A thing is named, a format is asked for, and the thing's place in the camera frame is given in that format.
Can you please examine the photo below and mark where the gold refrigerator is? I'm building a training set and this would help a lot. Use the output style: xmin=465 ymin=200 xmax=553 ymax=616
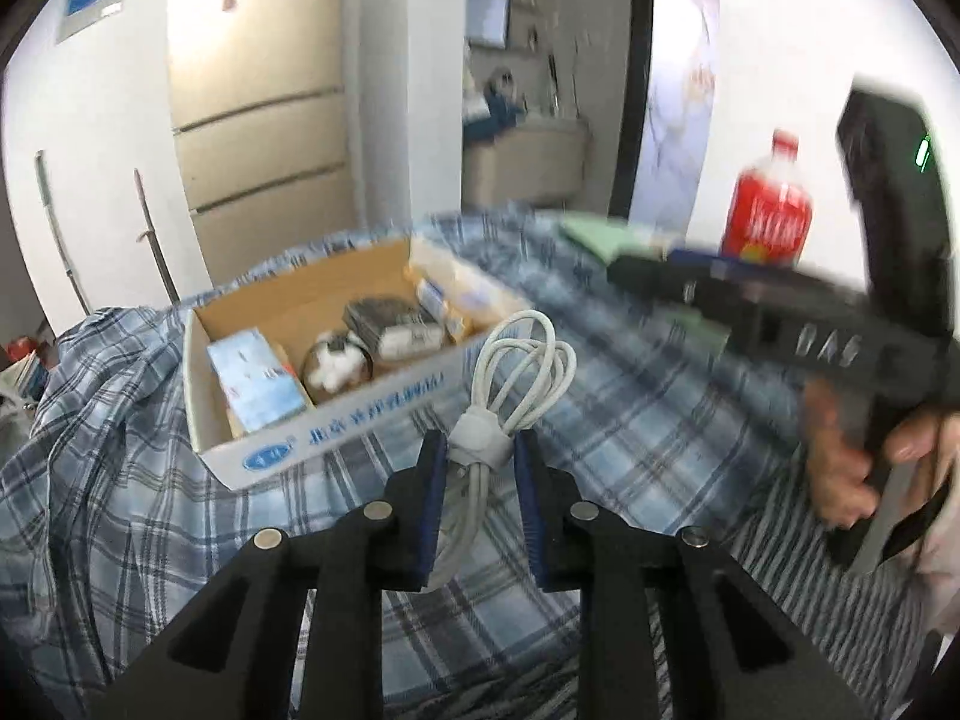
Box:
xmin=166 ymin=0 xmax=361 ymax=290

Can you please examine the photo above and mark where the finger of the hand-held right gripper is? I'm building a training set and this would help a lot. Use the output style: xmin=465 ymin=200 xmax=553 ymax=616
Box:
xmin=666 ymin=247 xmax=797 ymax=287
xmin=607 ymin=253 xmax=752 ymax=325

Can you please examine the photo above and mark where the blue plaid cloth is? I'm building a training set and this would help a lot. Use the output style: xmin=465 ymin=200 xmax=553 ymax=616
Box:
xmin=0 ymin=206 xmax=931 ymax=720

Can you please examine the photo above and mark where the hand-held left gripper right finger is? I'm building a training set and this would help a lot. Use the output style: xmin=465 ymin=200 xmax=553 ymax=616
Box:
xmin=514 ymin=431 xmax=882 ymax=720

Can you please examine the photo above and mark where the dark blue towel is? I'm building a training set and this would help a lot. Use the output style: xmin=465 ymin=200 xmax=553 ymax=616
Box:
xmin=480 ymin=86 xmax=526 ymax=125

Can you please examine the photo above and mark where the small dark box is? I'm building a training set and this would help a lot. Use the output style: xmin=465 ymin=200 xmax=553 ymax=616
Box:
xmin=343 ymin=298 xmax=445 ymax=361

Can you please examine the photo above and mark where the black door frame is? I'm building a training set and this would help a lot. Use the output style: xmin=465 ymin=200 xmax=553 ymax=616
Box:
xmin=607 ymin=0 xmax=657 ymax=222

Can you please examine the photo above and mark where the red soda bottle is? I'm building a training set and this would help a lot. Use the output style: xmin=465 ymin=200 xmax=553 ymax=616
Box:
xmin=720 ymin=129 xmax=815 ymax=267

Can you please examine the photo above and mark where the grey mop handle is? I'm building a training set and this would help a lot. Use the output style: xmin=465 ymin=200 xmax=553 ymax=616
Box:
xmin=34 ymin=151 xmax=91 ymax=316

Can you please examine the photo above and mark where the beige vanity cabinet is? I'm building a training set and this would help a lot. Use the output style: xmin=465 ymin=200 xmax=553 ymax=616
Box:
xmin=461 ymin=116 xmax=593 ymax=211

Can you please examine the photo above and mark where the white cable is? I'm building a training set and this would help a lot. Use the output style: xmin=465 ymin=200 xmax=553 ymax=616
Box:
xmin=427 ymin=311 xmax=578 ymax=590

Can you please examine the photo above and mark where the tan round disc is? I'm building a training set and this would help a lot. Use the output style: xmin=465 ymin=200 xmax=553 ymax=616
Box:
xmin=302 ymin=330 xmax=374 ymax=402

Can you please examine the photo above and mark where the bathroom mirror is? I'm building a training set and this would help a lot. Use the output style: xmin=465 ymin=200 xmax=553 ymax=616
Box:
xmin=466 ymin=0 xmax=515 ymax=47

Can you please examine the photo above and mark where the grey striped clothing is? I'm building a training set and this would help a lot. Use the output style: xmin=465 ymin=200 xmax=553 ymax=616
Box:
xmin=660 ymin=495 xmax=927 ymax=720

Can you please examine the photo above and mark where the light blue packet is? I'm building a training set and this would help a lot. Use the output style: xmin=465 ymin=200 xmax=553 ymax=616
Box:
xmin=206 ymin=326 xmax=314 ymax=432

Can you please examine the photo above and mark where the person's right hand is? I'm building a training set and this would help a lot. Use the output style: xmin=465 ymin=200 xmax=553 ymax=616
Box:
xmin=804 ymin=379 xmax=960 ymax=533

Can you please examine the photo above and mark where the cardboard box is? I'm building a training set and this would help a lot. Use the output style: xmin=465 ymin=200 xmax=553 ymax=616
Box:
xmin=182 ymin=234 xmax=535 ymax=492

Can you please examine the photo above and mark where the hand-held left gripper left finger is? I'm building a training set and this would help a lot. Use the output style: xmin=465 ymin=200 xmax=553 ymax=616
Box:
xmin=86 ymin=431 xmax=451 ymax=720

